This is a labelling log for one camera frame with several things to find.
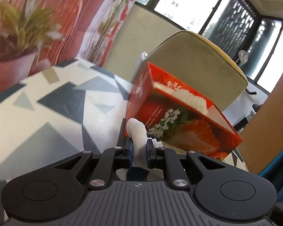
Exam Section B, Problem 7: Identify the red strawberry cardboard box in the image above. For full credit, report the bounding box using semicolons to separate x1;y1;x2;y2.
126;62;242;161

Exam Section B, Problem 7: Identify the black framed window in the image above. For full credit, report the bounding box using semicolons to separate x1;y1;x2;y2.
136;0;283;93

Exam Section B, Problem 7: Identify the exercise bike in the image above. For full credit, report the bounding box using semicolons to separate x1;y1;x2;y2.
234;83;268;133

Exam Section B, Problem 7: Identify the geometric patterned tablecloth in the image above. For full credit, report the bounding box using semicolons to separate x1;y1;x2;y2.
0;58;251;226

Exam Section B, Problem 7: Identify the potted plant in pink pot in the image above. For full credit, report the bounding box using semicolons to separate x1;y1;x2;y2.
0;0;64;93

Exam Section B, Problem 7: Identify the brown wooden panel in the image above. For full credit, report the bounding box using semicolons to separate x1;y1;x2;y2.
238;74;283;174

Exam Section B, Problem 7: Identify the red printed backdrop curtain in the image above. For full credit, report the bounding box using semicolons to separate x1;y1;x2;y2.
0;0;148;100

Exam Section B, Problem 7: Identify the white desk lamp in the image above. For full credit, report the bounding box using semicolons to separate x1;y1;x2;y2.
236;50;249;64

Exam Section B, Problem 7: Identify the beige chair with yellow back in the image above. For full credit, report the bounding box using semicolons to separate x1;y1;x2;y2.
132;30;249;112

